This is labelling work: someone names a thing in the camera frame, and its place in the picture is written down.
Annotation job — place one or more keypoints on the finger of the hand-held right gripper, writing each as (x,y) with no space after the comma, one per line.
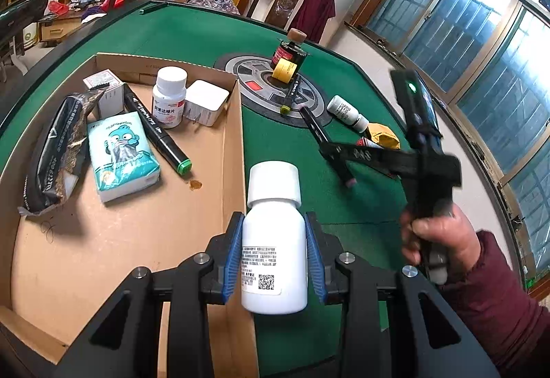
(365,157)

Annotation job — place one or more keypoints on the black marker purple cap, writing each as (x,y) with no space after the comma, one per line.
(313,126)

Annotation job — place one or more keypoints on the white medicine bottle red label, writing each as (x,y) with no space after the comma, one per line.
(169,103)

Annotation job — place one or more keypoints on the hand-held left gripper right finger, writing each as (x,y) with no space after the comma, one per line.
(316,262)

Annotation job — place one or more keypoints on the yellow tape roll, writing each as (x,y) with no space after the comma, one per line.
(284,71)

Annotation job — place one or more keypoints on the yellow packet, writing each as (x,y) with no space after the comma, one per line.
(384,137)

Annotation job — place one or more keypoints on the white power adapter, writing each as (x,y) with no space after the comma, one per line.
(206,96)

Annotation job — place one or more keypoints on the person's right forearm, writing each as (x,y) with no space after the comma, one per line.
(494,309)

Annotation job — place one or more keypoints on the cardboard box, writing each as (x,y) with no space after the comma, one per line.
(129,240)

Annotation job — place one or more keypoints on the teal cartoon tissue pack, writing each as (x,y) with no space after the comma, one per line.
(124,163)

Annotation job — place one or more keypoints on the small white printed box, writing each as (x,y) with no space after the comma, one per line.
(103,81)

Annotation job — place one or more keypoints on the grey and red box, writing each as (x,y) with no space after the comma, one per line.
(365,141)

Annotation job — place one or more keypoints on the black ink bottle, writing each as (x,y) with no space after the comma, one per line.
(288,53)

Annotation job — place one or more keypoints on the window with wooden frame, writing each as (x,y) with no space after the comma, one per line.
(472,38)

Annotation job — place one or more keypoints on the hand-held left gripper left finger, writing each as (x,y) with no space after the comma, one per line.
(232,262)

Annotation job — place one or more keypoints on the black marker olive cap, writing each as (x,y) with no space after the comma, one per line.
(290,96)

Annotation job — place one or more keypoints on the black foil pouch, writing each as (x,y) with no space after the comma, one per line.
(51,154)

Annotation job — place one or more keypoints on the round table centre panel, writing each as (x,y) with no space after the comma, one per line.
(253,77)

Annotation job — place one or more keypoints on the low wooden cabinet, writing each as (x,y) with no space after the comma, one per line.
(60,30)

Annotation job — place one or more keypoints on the black marker green cap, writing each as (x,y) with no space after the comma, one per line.
(150,124)

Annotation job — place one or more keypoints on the maroon garment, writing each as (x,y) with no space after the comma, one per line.
(313,13)

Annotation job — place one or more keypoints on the person's right hand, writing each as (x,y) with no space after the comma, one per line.
(455,236)

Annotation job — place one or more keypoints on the large white plastic bottle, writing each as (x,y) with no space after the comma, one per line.
(275,240)

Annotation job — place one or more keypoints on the dark monitor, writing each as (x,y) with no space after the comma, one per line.
(21,17)

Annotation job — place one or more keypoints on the small white dropper bottle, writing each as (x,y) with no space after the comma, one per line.
(343,109)

